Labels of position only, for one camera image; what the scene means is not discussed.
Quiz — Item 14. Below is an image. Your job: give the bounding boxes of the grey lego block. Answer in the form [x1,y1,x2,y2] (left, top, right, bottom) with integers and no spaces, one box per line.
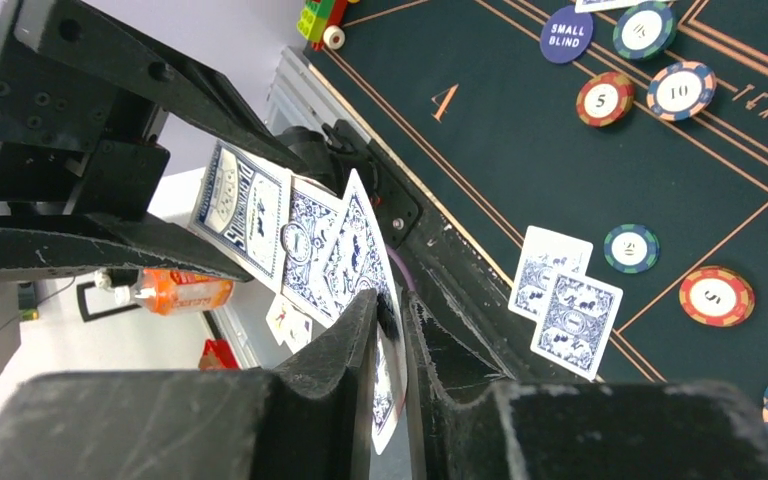
[296,0,358,51]

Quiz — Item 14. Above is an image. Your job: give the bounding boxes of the card being pulled out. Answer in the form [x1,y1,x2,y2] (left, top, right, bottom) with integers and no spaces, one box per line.
[322,169,408,455]

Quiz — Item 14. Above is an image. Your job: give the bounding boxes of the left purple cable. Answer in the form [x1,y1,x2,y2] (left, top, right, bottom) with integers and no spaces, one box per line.
[386,245,418,293]

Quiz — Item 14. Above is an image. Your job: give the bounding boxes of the green poker chip stack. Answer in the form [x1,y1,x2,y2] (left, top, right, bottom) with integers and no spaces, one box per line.
[603,223,660,274]

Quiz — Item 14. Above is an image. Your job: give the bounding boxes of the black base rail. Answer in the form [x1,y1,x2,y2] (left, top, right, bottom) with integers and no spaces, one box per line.
[277,119,584,386]

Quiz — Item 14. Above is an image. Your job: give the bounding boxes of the orange poker chip stack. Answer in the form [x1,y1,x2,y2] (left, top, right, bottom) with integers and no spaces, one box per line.
[678,265,756,328]

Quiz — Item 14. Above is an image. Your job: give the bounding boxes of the blue playing card deck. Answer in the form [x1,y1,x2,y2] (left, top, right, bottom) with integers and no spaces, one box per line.
[189,140,292,293]

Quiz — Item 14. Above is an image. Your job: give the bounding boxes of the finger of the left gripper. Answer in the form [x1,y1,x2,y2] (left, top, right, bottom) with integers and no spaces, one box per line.
[0,214,252,282]
[15,1,331,179]

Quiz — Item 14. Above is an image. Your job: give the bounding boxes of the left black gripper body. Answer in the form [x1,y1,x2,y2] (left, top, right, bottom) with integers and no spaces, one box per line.
[0,1,169,219]

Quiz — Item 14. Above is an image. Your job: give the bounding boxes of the loose cards on floor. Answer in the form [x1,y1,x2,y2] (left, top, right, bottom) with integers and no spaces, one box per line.
[265,295,313,354]

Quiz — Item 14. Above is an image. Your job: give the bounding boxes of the orange drink bottle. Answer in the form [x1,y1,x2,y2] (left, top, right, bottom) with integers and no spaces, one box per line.
[114,269,234,316]

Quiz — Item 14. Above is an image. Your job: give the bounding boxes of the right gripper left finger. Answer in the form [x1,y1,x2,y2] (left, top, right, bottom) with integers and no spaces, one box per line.
[0,290,378,479]

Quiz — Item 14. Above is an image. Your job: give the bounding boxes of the red object on floor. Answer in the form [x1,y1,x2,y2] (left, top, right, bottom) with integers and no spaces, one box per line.
[198,339,240,370]

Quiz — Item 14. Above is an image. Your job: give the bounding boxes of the dark green poker mat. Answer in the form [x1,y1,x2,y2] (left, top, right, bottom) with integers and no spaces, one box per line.
[304,0,768,458]

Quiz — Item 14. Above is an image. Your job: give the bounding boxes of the next card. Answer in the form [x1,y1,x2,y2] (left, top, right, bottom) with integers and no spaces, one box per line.
[281,176,341,328]

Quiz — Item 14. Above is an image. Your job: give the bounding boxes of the blue small blind button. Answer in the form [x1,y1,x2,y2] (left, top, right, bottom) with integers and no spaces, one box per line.
[540,5,594,64]

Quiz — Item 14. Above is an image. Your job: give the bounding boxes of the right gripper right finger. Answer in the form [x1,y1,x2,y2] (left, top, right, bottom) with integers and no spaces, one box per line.
[401,292,768,479]

